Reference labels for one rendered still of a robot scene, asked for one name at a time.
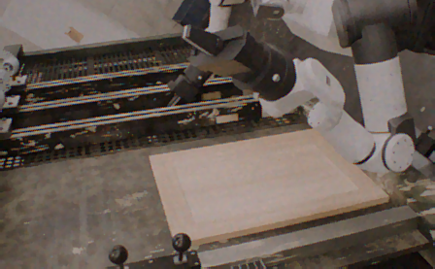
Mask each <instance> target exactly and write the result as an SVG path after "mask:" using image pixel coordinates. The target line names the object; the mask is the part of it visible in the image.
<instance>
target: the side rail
mask: <svg viewBox="0 0 435 269"><path fill-rule="evenodd" d="M180 44H186V42H185V41H183V40H182V32H181V33H175V34H162V35H155V36H149V37H137V38H131V39H125V40H118V41H106V42H100V43H94V44H88V45H75V46H70V47H64V48H58V49H46V50H34V51H29V52H25V53H24V55H23V56H22V57H24V64H29V63H36V62H47V61H53V60H57V59H67V60H69V58H75V57H81V56H86V55H95V56H96V55H98V54H103V53H109V52H117V51H125V52H128V50H138V49H149V50H151V48H156V47H162V46H172V47H173V46H174V45H180ZM103 55H105V54H103ZM98 56H100V55H98ZM75 59H77V58H75ZM47 63H48V62H47Z"/></svg>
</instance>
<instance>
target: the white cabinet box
mask: <svg viewBox="0 0 435 269"><path fill-rule="evenodd" d="M0 24H2V26H5V27H6V28H8V29H9V30H12V31H13V32H15V33H17V35H19V36H21V37H22V38H25V39H26V40H28V41H29V42H32V43H33V44H35V45H36V46H38V47H40V48H42V49H44V50H46V49H58V48H64V47H70V46H75V45H88V44H94V43H100V42H106V41H118V40H125V39H131V38H137V37H141V36H139V35H137V33H134V32H133V31H131V30H130V29H128V28H126V26H123V25H122V24H120V23H119V22H117V21H116V20H113V19H112V18H110V17H108V16H107V15H105V14H104V13H102V12H101V11H99V10H97V9H95V8H94V7H92V6H91V5H89V4H88V3H86V2H85V1H83V0H11V2H10V4H9V6H8V7H7V10H5V13H4V14H3V16H2V17H1V19H0Z"/></svg>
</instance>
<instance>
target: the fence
mask: <svg viewBox="0 0 435 269"><path fill-rule="evenodd" d="M418 220H419V215H418V214H417V213H416V212H414V211H413V209H411V207H409V206H408V205H404V206H401V207H397V208H392V209H389V210H385V211H379V212H377V213H374V214H368V215H365V216H362V217H356V218H353V219H347V220H341V221H338V222H335V223H328V224H326V225H323V226H316V227H313V228H310V229H304V230H300V231H297V232H291V233H288V234H285V235H279V236H276V237H270V238H266V239H263V240H256V241H253V242H249V243H244V244H241V245H234V246H231V247H225V248H222V249H215V250H212V251H208V252H200V253H198V256H199V260H200V262H201V263H202V267H201V268H199V269H230V266H232V265H238V264H241V263H247V262H251V261H256V260H259V259H262V262H263V264H264V266H265V267H270V266H275V265H279V264H284V263H288V262H290V261H295V260H299V259H302V258H308V257H311V256H313V255H320V254H322V253H325V252H333V251H336V250H341V249H344V248H347V247H353V246H356V245H359V244H364V243H368V242H370V241H376V240H379V239H382V238H385V237H389V236H392V235H395V234H401V233H404V232H407V231H412V230H415V229H417V228H418Z"/></svg>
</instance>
